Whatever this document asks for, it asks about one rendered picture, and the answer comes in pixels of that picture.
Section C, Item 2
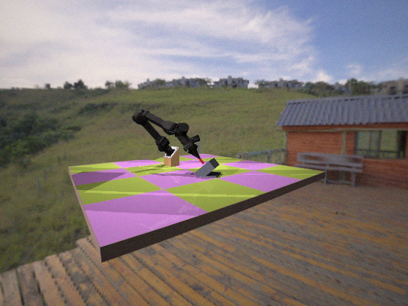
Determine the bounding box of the grey sloped panel with hole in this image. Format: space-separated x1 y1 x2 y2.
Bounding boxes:
195 158 221 178

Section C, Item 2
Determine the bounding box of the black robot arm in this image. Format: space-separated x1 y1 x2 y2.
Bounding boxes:
132 110 200 156

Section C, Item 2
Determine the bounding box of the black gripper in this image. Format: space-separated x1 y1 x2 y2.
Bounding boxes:
180 135 200 159

